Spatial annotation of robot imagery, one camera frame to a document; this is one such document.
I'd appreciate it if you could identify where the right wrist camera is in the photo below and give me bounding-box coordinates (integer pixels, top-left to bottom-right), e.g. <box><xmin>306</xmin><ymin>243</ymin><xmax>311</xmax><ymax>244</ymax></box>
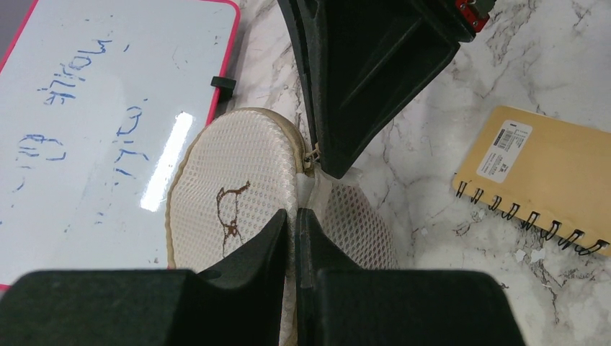
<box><xmin>455</xmin><ymin>0</ymin><xmax>496</xmax><ymax>33</ymax></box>

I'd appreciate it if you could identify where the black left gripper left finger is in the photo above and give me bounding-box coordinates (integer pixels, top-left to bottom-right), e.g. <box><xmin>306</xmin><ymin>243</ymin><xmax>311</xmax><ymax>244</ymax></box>
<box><xmin>1</xmin><ymin>209</ymin><xmax>288</xmax><ymax>345</ymax></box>

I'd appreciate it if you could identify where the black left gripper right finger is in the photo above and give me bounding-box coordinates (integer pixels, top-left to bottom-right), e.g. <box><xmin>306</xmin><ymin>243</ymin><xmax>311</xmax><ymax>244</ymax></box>
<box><xmin>295</xmin><ymin>208</ymin><xmax>524</xmax><ymax>345</ymax></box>

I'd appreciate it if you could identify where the yellow spiral notebook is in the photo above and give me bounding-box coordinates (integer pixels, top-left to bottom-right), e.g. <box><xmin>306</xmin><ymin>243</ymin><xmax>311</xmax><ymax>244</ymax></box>
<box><xmin>452</xmin><ymin>106</ymin><xmax>610</xmax><ymax>256</ymax></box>

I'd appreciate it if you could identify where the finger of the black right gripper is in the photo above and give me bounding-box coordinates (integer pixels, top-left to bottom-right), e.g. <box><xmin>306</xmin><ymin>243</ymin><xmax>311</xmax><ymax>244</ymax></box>
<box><xmin>277</xmin><ymin>0</ymin><xmax>318</xmax><ymax>148</ymax></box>
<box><xmin>305</xmin><ymin>1</ymin><xmax>460</xmax><ymax>178</ymax></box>

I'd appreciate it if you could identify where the white mesh laundry bag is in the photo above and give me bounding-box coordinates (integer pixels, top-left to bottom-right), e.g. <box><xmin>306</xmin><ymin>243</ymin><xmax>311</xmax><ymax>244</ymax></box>
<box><xmin>164</xmin><ymin>107</ymin><xmax>399</xmax><ymax>346</ymax></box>

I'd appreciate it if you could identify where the pink framed whiteboard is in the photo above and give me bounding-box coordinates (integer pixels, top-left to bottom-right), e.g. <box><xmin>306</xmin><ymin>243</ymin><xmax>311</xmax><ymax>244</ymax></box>
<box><xmin>1</xmin><ymin>1</ymin><xmax>241</xmax><ymax>290</ymax></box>

